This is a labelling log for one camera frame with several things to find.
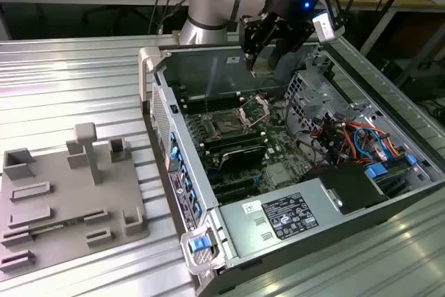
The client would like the green motherboard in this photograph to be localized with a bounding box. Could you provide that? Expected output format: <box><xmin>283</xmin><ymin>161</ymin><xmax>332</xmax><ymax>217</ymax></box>
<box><xmin>180</xmin><ymin>90</ymin><xmax>314</xmax><ymax>206</ymax></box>

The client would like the orange wire bundle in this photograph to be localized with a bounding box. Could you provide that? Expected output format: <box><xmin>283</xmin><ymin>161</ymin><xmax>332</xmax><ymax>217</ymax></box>
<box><xmin>342</xmin><ymin>121</ymin><xmax>401</xmax><ymax>157</ymax></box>

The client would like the perforated metal drive cage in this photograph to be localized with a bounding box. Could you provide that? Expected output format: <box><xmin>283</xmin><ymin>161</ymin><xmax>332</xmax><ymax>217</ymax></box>
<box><xmin>283</xmin><ymin>69</ymin><xmax>352</xmax><ymax>138</ymax></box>

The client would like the black installed RAM module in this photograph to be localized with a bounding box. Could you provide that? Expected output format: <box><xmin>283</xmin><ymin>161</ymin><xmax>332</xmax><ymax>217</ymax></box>
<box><xmin>202</xmin><ymin>129</ymin><xmax>267</xmax><ymax>154</ymax></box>

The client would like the black office chair base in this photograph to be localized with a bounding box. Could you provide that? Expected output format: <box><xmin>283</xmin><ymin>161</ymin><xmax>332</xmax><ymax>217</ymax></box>
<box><xmin>81</xmin><ymin>4</ymin><xmax>154</xmax><ymax>35</ymax></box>

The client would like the metal socket cover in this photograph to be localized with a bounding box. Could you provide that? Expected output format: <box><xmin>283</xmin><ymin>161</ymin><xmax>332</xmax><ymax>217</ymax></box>
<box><xmin>237</xmin><ymin>96</ymin><xmax>271</xmax><ymax>128</ymax></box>

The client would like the CPU socket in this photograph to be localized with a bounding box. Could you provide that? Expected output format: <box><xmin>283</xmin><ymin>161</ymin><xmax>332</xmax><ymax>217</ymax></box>
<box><xmin>207</xmin><ymin>109</ymin><xmax>251</xmax><ymax>138</ymax></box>

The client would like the black graphics card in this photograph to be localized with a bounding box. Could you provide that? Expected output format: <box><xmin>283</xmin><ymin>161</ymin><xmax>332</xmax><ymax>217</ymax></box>
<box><xmin>218</xmin><ymin>145</ymin><xmax>268</xmax><ymax>172</ymax></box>

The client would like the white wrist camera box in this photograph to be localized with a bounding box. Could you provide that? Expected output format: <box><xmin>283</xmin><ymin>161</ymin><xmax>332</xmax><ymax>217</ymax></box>
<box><xmin>311</xmin><ymin>0</ymin><xmax>346</xmax><ymax>45</ymax></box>

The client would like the open PC case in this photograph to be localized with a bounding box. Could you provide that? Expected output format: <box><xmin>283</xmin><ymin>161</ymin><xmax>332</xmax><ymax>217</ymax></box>
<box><xmin>138</xmin><ymin>38</ymin><xmax>445</xmax><ymax>297</ymax></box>

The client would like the black fan shroud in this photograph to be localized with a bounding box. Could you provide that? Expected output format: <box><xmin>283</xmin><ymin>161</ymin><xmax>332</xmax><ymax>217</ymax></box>
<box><xmin>300</xmin><ymin>163</ymin><xmax>390</xmax><ymax>216</ymax></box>

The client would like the blue case latch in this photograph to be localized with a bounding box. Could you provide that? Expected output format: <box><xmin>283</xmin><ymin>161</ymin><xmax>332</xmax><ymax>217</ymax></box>
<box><xmin>189</xmin><ymin>237</ymin><xmax>213</xmax><ymax>252</ymax></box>

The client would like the blue wire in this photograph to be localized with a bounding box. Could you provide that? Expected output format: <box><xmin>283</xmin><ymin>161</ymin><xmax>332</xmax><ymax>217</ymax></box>
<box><xmin>354</xmin><ymin>126</ymin><xmax>389</xmax><ymax>163</ymax></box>

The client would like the silver chipset heatsink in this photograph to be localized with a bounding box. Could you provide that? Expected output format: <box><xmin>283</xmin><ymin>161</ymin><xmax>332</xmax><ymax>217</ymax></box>
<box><xmin>267</xmin><ymin>163</ymin><xmax>296</xmax><ymax>186</ymax></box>

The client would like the green RAM stick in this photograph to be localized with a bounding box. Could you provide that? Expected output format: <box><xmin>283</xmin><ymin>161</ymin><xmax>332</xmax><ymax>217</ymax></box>
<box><xmin>29</xmin><ymin>216</ymin><xmax>86</xmax><ymax>234</ymax></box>

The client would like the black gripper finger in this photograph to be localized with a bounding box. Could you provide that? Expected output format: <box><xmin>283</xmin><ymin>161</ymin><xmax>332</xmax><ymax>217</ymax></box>
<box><xmin>241</xmin><ymin>15</ymin><xmax>275</xmax><ymax>70</ymax></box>
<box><xmin>270</xmin><ymin>18</ymin><xmax>313</xmax><ymax>68</ymax></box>

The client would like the grey parts rack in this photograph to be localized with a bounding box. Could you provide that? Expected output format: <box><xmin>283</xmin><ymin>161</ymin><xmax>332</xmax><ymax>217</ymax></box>
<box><xmin>0</xmin><ymin>122</ymin><xmax>151</xmax><ymax>279</ymax></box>

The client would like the CPU plate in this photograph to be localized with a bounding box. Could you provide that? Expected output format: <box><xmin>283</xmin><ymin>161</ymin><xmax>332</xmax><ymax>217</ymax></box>
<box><xmin>250</xmin><ymin>54</ymin><xmax>277</xmax><ymax>77</ymax></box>

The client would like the grey power supply unit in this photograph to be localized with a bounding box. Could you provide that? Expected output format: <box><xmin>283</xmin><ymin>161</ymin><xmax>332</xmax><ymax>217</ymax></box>
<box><xmin>218</xmin><ymin>177</ymin><xmax>348</xmax><ymax>259</ymax></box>

